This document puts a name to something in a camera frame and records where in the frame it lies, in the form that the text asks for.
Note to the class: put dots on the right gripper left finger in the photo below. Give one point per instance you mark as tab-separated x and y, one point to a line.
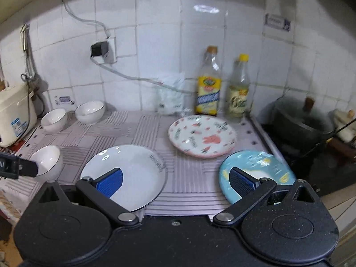
99	192

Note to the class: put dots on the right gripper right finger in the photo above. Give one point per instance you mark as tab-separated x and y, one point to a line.
253	192

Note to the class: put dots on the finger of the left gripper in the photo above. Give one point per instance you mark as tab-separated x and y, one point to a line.
27	168

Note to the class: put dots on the white bowl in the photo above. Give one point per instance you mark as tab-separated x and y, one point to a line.
91	112
54	121
49	161

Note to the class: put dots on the blue fried egg plate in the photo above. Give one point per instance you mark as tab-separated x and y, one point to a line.
257	164

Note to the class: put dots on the white plate with text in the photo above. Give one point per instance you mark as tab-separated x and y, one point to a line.
144	174

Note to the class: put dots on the pink rimmed bunny plate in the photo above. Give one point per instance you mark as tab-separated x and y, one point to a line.
202	136

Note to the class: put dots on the grey striped counter mat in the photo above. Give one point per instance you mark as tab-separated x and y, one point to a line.
192	186

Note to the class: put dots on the black wok with lid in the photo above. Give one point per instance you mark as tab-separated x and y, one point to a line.
296	125

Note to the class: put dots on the metal gas valve pipe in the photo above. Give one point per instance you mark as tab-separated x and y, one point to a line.
30	76

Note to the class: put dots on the clear vinegar bottle yellow cap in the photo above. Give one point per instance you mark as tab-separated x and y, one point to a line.
238	89

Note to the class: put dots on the yellow label oil bottle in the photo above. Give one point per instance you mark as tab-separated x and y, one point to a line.
209	84

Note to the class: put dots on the white plastic salt bag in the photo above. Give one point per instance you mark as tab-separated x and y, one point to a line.
170	95

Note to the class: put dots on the black plug adapter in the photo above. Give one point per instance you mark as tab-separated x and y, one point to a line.
100	49

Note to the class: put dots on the white wall socket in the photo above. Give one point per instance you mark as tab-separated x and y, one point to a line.
109	57

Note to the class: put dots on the blue wall sticker right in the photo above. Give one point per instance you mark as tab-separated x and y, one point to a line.
277	22

